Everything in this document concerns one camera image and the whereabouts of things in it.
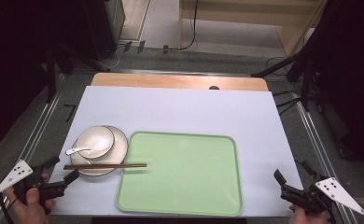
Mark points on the white table cover sheet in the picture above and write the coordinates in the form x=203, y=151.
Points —
x=177, y=109

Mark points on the aluminium frame rail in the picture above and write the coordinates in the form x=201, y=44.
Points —
x=315, y=143
x=37, y=127

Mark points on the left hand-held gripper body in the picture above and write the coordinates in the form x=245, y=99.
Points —
x=16, y=174

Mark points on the wooden table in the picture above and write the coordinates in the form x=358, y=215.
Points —
x=158, y=80

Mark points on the white plate with dark rim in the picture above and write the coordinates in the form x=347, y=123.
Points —
x=118, y=149

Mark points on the person's right hand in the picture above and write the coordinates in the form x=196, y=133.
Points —
x=306, y=218

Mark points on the white bowl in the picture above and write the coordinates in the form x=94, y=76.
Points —
x=100, y=138

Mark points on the white ceramic spoon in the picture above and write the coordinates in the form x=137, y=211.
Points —
x=77, y=150

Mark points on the light green tray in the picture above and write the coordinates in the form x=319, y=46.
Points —
x=183, y=174

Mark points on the person's left hand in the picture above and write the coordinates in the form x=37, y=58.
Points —
x=30, y=210

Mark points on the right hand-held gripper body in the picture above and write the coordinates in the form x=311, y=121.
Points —
x=329, y=188

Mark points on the light wooden shelf unit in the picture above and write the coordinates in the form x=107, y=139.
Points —
x=242, y=12

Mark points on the black curtain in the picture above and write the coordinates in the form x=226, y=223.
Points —
x=12, y=62
x=351, y=77

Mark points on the black cabinet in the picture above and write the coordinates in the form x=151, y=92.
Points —
x=104, y=25

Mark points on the black metal stand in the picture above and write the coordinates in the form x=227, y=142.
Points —
x=304, y=77
x=51, y=74

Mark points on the brown wooden chopstick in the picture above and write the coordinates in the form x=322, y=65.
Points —
x=108, y=165

